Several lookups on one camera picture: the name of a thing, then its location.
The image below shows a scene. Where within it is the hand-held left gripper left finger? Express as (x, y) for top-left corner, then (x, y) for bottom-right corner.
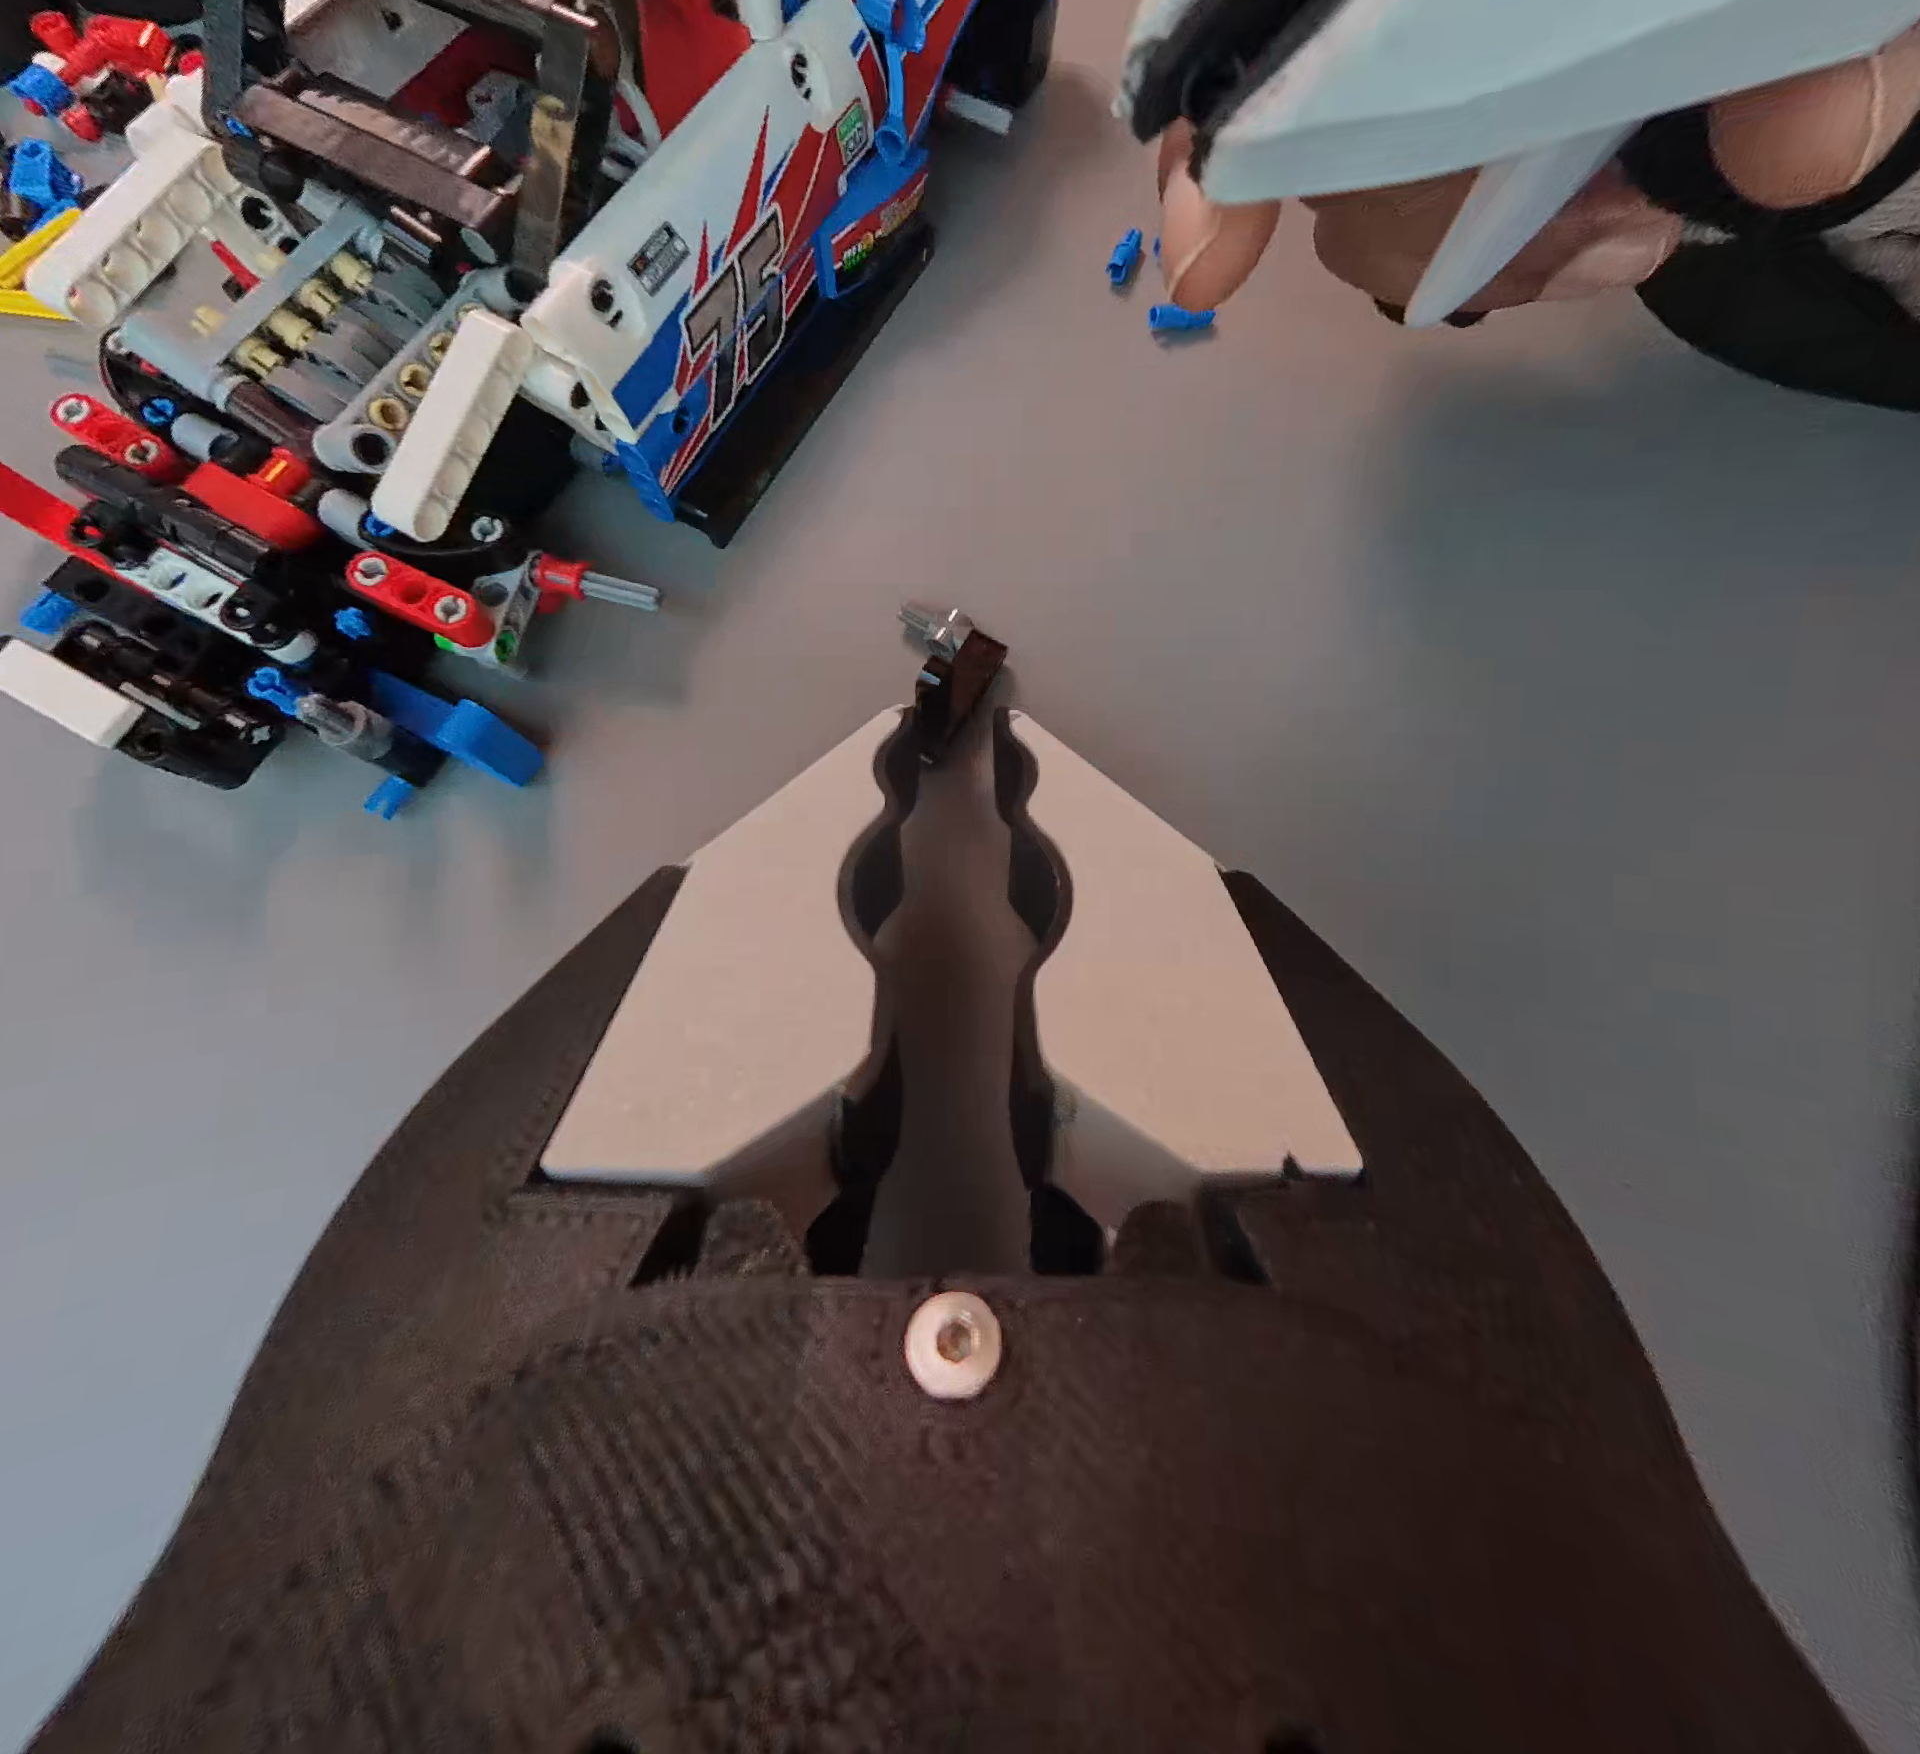
(542, 709), (914, 1194)

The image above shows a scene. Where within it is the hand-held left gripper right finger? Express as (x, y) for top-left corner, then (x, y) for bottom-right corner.
(992, 709), (1365, 1224)

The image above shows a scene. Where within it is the black thin frame piece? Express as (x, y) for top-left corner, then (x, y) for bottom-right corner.
(914, 631), (1009, 769)

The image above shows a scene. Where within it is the toy race car model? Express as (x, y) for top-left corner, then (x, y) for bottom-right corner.
(0, 0), (1087, 818)

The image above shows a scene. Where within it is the grey desk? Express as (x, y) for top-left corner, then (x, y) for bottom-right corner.
(0, 0), (1920, 1754)

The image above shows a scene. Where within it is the person's right hand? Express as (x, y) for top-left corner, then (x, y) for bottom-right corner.
(1156, 28), (1920, 322)

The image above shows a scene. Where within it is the pile of small mixed parts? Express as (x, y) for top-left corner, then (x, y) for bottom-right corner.
(0, 12), (204, 322)

